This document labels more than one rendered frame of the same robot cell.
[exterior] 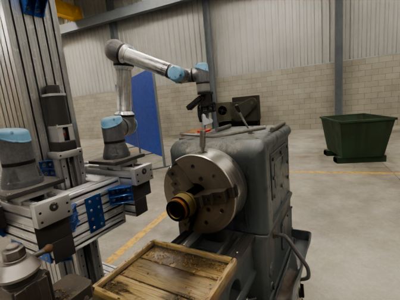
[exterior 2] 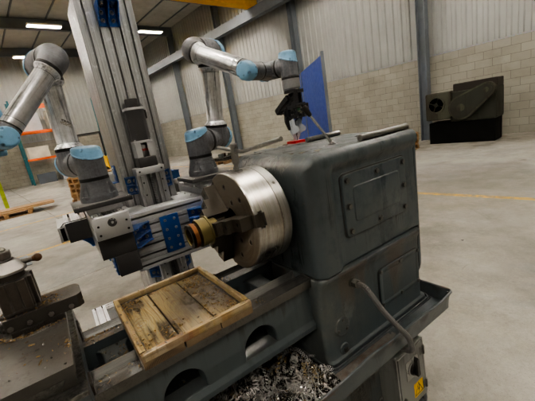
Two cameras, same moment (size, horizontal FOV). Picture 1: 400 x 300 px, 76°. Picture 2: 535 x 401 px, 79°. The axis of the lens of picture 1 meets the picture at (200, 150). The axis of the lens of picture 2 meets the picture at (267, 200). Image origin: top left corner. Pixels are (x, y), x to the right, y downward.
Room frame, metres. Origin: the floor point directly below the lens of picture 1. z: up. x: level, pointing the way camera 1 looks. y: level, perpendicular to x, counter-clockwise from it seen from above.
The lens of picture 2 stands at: (0.09, -0.52, 1.37)
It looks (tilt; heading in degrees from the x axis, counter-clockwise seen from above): 14 degrees down; 26
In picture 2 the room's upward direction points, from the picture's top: 10 degrees counter-clockwise
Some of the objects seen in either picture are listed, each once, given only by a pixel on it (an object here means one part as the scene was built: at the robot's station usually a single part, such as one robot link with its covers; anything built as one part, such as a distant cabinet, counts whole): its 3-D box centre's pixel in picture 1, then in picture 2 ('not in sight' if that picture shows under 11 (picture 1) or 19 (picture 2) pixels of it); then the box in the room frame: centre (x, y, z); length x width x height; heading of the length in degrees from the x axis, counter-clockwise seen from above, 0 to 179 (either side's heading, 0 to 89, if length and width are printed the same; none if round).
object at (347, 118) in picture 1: (352, 137); not in sight; (5.17, -3.15, 0.43); 1.34 x 0.94 x 0.85; 168
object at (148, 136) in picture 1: (135, 117); (307, 122); (7.71, 1.82, 1.18); 4.12 x 0.80 x 2.35; 28
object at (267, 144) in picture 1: (236, 168); (327, 191); (1.32, -0.19, 1.06); 0.59 x 0.48 x 0.39; 149
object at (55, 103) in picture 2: not in sight; (60, 115); (1.05, 0.87, 1.54); 0.15 x 0.12 x 0.55; 79
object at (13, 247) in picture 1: (13, 250); (1, 254); (0.47, 0.39, 1.17); 0.04 x 0.04 x 0.03
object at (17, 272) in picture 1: (17, 265); (5, 266); (0.47, 0.39, 1.13); 0.08 x 0.08 x 0.03
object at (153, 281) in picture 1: (167, 277); (178, 305); (0.73, 0.14, 0.89); 0.36 x 0.30 x 0.04; 59
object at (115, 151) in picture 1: (115, 148); (202, 164); (1.45, 0.48, 1.21); 0.15 x 0.15 x 0.10
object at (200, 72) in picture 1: (201, 73); (287, 65); (1.46, -0.05, 1.58); 0.09 x 0.08 x 0.11; 76
